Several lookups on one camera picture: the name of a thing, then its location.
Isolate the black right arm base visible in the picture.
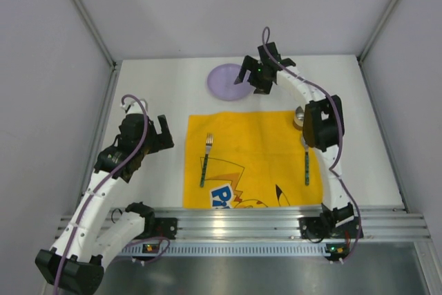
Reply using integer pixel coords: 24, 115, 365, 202
298, 217, 363, 243

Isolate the yellow Pikachu cloth placemat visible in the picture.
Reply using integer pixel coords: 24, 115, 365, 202
183, 111, 323, 209

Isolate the metal cup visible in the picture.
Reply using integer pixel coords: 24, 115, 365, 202
293, 106, 305, 131

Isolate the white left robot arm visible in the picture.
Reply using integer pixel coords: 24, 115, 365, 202
35, 57, 239, 294

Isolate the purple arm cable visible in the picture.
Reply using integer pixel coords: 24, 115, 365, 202
260, 26, 362, 264
52, 93, 171, 295

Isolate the aluminium mounting rail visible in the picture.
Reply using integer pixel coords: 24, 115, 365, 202
155, 206, 431, 242

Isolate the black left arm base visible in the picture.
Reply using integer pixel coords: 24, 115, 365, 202
136, 218, 177, 240

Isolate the spoon with teal handle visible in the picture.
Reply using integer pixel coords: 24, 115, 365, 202
301, 136, 310, 187

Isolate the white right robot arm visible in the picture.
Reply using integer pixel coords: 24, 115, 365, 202
236, 42, 354, 230

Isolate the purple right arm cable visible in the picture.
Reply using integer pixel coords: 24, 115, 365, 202
260, 26, 362, 264

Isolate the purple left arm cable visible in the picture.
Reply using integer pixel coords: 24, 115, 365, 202
52, 93, 171, 295

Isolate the perforated cable duct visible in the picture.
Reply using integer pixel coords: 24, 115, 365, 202
118, 242, 348, 258

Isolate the purple plastic plate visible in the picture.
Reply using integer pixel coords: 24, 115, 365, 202
206, 64, 253, 102

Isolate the fork with teal handle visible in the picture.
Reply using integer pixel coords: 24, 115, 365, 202
200, 133, 213, 188

